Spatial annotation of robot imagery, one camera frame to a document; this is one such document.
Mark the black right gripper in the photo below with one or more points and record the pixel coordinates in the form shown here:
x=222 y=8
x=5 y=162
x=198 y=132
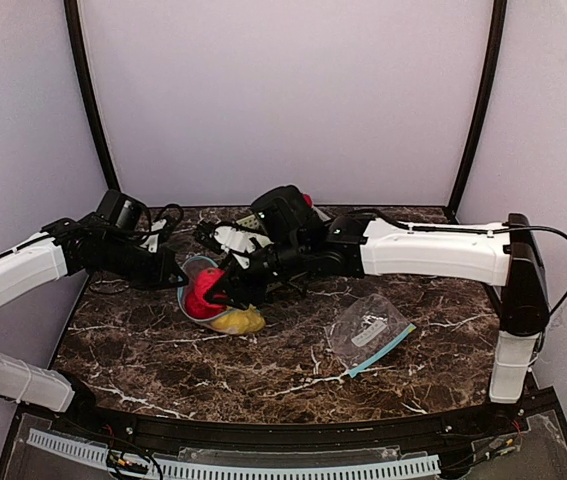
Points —
x=242 y=279

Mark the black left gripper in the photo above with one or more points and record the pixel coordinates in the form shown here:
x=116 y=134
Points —
x=164 y=267

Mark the large clear zip bag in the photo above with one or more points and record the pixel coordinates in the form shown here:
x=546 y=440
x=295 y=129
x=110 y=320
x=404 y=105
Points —
x=192 y=267

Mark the pink-red wrinkled fruit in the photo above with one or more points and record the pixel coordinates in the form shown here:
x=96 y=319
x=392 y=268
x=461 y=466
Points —
x=205 y=280

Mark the yellow lemon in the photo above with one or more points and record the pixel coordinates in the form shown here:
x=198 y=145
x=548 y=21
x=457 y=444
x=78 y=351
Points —
x=239 y=322

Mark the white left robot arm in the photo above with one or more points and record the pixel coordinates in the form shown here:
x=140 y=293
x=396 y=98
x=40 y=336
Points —
x=120 y=237

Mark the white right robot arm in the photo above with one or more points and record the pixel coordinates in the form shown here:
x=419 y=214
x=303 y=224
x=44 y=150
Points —
x=290 y=239

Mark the small clear zip bag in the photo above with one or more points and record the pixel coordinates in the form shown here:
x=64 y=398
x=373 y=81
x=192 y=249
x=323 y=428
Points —
x=365 y=332

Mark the green perforated plastic basket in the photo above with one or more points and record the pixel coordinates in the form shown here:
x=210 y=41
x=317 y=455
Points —
x=249 y=222

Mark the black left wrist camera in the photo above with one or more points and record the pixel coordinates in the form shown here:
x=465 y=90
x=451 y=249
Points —
x=161 y=227

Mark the white slotted cable duct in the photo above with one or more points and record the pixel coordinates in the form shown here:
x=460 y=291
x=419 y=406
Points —
x=192 y=463

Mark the black table front rail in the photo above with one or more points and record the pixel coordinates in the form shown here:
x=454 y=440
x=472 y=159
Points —
x=444 y=432

